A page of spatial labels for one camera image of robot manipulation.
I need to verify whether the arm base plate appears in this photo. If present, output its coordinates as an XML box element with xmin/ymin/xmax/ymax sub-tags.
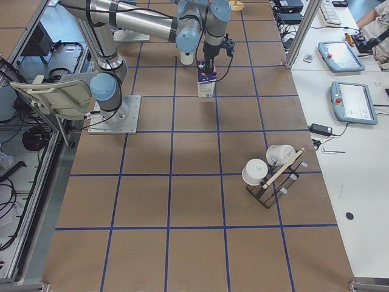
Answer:
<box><xmin>87</xmin><ymin>95</ymin><xmax>141</xmax><ymax>134</ymax></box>

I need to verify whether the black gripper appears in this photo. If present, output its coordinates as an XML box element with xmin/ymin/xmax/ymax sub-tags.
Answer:
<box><xmin>202</xmin><ymin>42</ymin><xmax>220</xmax><ymax>74</ymax></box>

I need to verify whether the white mug grey inside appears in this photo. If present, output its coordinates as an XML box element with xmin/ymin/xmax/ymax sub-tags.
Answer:
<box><xmin>180</xmin><ymin>50</ymin><xmax>194</xmax><ymax>66</ymax></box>

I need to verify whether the upper blue teach pendant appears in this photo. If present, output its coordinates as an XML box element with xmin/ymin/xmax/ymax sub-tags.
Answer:
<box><xmin>318</xmin><ymin>41</ymin><xmax>365</xmax><ymax>72</ymax></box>

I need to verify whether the white cup on rack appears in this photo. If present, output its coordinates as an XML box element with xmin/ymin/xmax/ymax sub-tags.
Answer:
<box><xmin>266</xmin><ymin>145</ymin><xmax>295</xmax><ymax>166</ymax></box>
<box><xmin>242</xmin><ymin>159</ymin><xmax>268</xmax><ymax>186</ymax></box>

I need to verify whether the blue teach pendant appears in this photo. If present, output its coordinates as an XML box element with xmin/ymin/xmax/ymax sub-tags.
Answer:
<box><xmin>318</xmin><ymin>41</ymin><xmax>365</xmax><ymax>72</ymax></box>
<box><xmin>330</xmin><ymin>82</ymin><xmax>378</xmax><ymax>125</ymax></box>

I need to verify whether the black wire mug rack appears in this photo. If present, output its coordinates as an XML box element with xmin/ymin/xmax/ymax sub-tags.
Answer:
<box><xmin>246</xmin><ymin>148</ymin><xmax>308</xmax><ymax>209</ymax></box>

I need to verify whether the blue white milk carton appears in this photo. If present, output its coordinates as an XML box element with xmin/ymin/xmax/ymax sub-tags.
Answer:
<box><xmin>197</xmin><ymin>61</ymin><xmax>217</xmax><ymax>98</ymax></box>

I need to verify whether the lower blue teach pendant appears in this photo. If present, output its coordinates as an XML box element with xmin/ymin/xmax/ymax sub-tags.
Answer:
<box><xmin>330</xmin><ymin>82</ymin><xmax>378</xmax><ymax>125</ymax></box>

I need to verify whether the black power adapter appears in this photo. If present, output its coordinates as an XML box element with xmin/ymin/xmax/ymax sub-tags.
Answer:
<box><xmin>309</xmin><ymin>123</ymin><xmax>332</xmax><ymax>137</ymax></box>

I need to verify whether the aluminium frame post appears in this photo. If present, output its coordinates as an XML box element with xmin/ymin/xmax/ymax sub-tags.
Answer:
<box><xmin>284</xmin><ymin>0</ymin><xmax>322</xmax><ymax>69</ymax></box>

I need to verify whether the white keyboard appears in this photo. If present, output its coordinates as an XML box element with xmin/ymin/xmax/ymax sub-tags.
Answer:
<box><xmin>318</xmin><ymin>1</ymin><xmax>342</xmax><ymax>27</ymax></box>

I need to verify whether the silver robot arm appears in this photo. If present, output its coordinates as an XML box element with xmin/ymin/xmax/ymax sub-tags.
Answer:
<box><xmin>113</xmin><ymin>29</ymin><xmax>150</xmax><ymax>43</ymax></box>
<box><xmin>59</xmin><ymin>1</ymin><xmax>235</xmax><ymax>122</ymax></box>

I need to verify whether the grey office chair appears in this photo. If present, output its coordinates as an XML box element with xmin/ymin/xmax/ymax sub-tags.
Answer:
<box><xmin>10</xmin><ymin>72</ymin><xmax>95</xmax><ymax>146</ymax></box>

